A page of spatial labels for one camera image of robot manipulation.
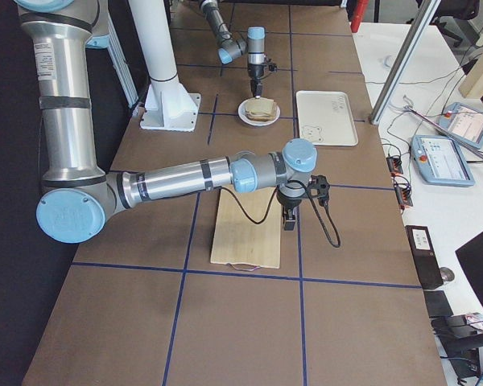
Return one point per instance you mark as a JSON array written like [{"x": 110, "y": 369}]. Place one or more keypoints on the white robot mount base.
[{"x": 168, "y": 106}]

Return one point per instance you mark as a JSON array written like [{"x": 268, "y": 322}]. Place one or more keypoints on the far teach pendant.
[{"x": 464, "y": 122}]

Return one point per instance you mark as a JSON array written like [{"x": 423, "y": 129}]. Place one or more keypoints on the aluminium frame post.
[{"x": 421, "y": 21}]

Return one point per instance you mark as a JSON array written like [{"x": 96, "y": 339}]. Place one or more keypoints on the bread slice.
[{"x": 260, "y": 109}]

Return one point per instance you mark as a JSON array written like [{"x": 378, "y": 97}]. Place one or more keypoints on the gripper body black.
[
  {"x": 256, "y": 72},
  {"x": 288, "y": 199}
]

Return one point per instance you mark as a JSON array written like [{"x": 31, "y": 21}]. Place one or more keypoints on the white round plate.
[{"x": 241, "y": 114}]

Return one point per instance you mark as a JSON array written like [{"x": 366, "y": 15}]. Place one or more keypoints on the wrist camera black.
[
  {"x": 318, "y": 188},
  {"x": 271, "y": 66}
]

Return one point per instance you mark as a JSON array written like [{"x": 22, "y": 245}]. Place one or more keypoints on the cream bear serving tray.
[{"x": 325, "y": 118}]

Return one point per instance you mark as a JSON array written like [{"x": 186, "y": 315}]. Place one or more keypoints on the teach pendant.
[
  {"x": 440, "y": 161},
  {"x": 464, "y": 122}
]

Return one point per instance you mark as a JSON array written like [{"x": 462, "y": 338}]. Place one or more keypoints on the wooden cutting board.
[{"x": 248, "y": 230}]

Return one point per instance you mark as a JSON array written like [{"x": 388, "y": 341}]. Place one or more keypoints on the black desk clutter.
[{"x": 460, "y": 339}]

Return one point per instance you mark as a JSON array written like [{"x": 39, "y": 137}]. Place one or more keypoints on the black box with label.
[{"x": 424, "y": 257}]

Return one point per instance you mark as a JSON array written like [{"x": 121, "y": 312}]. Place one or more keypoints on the near teach pendant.
[{"x": 440, "y": 161}]

